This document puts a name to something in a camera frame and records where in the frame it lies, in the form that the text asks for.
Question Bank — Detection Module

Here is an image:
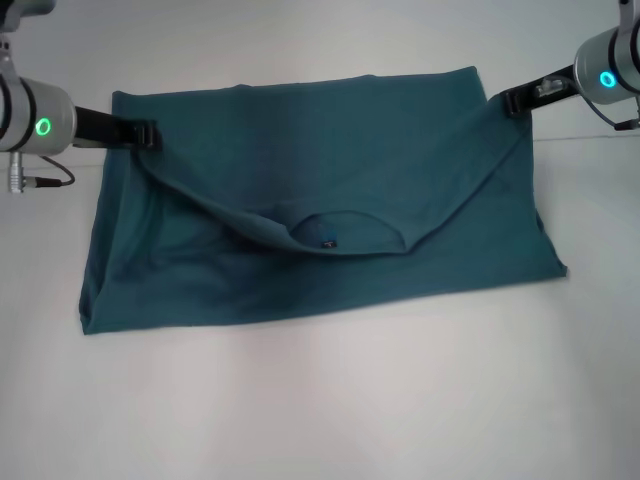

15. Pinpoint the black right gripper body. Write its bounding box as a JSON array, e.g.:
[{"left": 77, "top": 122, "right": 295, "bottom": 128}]
[{"left": 499, "top": 63, "right": 581, "bottom": 119}]

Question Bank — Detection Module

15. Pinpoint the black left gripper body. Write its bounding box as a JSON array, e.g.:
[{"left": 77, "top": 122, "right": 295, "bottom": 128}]
[{"left": 72, "top": 104, "right": 147, "bottom": 151}]

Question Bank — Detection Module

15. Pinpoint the teal FREE print t-shirt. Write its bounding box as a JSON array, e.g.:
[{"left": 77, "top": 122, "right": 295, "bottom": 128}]
[{"left": 77, "top": 65, "right": 570, "bottom": 337}]

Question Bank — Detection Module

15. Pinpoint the silver cable connector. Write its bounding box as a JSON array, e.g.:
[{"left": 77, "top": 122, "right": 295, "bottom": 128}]
[
  {"left": 6, "top": 151, "right": 27, "bottom": 194},
  {"left": 535, "top": 76, "right": 565, "bottom": 97}
]

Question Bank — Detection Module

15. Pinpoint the dark left arm cable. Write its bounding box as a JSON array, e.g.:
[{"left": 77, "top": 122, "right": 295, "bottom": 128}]
[{"left": 23, "top": 153, "right": 76, "bottom": 189}]

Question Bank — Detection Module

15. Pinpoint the dark arm cable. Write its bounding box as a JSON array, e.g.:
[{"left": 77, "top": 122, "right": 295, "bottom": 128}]
[
  {"left": 585, "top": 95, "right": 640, "bottom": 132},
  {"left": 23, "top": 153, "right": 76, "bottom": 189}
]

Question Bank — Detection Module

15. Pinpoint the dark right arm cable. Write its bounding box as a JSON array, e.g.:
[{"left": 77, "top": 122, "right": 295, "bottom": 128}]
[{"left": 585, "top": 95, "right": 640, "bottom": 132}]

